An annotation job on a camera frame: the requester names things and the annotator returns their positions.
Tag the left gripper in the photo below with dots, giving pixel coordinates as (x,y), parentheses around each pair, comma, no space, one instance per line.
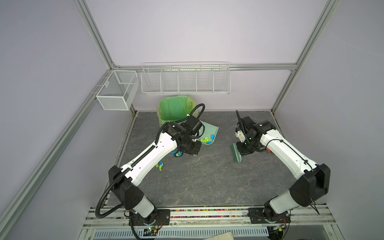
(195,151)

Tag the green blue scrap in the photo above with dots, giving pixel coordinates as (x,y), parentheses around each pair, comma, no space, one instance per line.
(208,140)
(159,165)

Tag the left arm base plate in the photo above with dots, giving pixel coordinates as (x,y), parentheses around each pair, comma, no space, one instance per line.
(157,217)

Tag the green blue scrap far left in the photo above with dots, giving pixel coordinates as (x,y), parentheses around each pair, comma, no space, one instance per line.
(159,165)

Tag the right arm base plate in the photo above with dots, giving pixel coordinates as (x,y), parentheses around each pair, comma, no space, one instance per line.
(262,215)

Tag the small white wire basket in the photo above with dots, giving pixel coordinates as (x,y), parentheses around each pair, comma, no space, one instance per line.
(119,90)

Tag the long white wire basket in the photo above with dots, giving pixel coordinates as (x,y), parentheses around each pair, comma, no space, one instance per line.
(199,78)

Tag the blue paper scrap cluster left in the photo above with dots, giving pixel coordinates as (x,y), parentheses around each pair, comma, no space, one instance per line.
(177,154)

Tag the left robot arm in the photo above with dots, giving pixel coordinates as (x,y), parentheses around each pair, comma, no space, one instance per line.
(181,136)

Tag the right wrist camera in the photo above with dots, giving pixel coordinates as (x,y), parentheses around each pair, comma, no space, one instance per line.
(240,135)

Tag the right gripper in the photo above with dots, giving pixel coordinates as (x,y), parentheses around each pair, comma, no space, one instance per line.
(242,151)

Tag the green blue scrap centre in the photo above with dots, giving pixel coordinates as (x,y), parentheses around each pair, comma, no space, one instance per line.
(208,140)

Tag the mint green dustpan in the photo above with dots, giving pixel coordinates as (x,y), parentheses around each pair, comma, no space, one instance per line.
(208,130)

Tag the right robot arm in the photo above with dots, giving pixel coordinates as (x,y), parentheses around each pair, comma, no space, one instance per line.
(312,179)

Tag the green trash bin with bag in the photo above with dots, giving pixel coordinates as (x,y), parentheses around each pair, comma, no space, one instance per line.
(174,108)

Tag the mint green hand brush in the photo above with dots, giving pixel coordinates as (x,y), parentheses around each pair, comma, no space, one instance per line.
(236,154)

